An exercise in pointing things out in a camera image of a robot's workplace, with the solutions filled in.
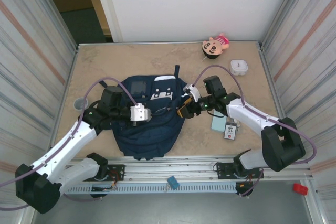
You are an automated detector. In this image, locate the light blue pencil case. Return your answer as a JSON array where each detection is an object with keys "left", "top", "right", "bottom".
[{"left": 211, "top": 111, "right": 228, "bottom": 132}]

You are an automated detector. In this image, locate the navy blue backpack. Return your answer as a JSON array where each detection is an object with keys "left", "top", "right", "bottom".
[{"left": 98, "top": 64, "right": 190, "bottom": 161}]

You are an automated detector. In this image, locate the white card pack red logo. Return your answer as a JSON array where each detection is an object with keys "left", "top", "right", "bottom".
[{"left": 223, "top": 123, "right": 239, "bottom": 140}]

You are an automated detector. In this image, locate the white square lidded container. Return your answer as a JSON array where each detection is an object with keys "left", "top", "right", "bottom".
[{"left": 230, "top": 59, "right": 249, "bottom": 76}]

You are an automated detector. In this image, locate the cartoon boy plush doll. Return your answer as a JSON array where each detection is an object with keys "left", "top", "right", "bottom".
[{"left": 201, "top": 32, "right": 230, "bottom": 61}]

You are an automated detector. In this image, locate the blue clip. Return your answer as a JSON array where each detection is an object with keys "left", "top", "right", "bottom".
[{"left": 164, "top": 175, "right": 181, "bottom": 192}]

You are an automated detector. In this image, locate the red plastic block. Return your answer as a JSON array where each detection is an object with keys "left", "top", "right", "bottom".
[{"left": 293, "top": 183, "right": 308, "bottom": 196}]

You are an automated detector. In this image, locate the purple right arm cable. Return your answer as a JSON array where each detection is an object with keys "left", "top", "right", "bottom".
[{"left": 191, "top": 64, "right": 317, "bottom": 198}]

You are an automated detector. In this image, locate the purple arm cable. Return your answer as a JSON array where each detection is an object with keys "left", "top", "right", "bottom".
[
  {"left": 0, "top": 77, "right": 139, "bottom": 210},
  {"left": 191, "top": 64, "right": 317, "bottom": 198}
]

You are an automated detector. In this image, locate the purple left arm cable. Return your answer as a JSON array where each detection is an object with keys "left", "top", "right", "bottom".
[{"left": 0, "top": 77, "right": 139, "bottom": 210}]

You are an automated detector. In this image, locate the aluminium rail frame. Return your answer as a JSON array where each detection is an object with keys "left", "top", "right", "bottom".
[{"left": 28, "top": 155, "right": 314, "bottom": 184}]

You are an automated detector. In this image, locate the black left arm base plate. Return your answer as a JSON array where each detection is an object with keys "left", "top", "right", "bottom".
[{"left": 78, "top": 164, "right": 126, "bottom": 182}]

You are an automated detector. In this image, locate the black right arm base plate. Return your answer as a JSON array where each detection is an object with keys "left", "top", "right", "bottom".
[{"left": 216, "top": 163, "right": 265, "bottom": 180}]

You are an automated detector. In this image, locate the slotted grey cable duct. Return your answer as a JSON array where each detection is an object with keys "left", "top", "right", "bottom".
[{"left": 62, "top": 183, "right": 238, "bottom": 195}]

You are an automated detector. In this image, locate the striped enclosure side panel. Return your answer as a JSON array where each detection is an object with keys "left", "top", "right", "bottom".
[
  {"left": 258, "top": 0, "right": 336, "bottom": 183},
  {"left": 0, "top": 0, "right": 79, "bottom": 177}
]

